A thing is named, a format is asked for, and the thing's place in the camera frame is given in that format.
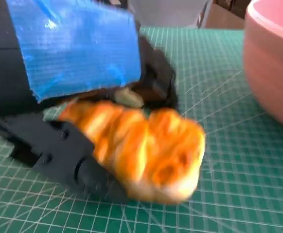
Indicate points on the cardboard box with print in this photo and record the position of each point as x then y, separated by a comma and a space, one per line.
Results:
226, 17

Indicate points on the bare left hand blue tape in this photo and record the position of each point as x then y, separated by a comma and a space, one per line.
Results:
71, 48

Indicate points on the striped rectangular toy bread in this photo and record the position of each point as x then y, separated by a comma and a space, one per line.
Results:
151, 150

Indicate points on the pink bowl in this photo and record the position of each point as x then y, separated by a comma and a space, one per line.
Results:
272, 68

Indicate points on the green cutting mat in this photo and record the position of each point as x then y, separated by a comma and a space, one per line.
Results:
229, 182

